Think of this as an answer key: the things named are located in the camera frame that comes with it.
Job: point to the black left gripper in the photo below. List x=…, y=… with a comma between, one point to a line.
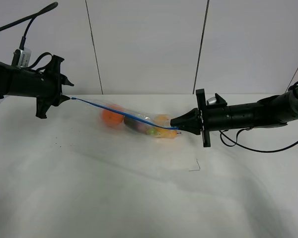
x=50, y=87

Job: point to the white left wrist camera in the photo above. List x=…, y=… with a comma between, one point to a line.
x=21, y=58

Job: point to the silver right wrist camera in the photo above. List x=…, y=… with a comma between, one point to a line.
x=211, y=101

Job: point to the clear zip bag blue strip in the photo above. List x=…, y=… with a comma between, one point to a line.
x=99, y=105

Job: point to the orange fruit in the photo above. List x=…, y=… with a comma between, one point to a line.
x=111, y=119

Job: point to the purple eggplant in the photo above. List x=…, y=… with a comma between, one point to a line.
x=139, y=126

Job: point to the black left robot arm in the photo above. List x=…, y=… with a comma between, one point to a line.
x=16, y=81

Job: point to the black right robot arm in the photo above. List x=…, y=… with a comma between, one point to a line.
x=270, y=112

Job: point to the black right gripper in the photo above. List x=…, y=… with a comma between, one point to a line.
x=214, y=117

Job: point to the yellow pear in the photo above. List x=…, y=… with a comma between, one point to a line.
x=162, y=121

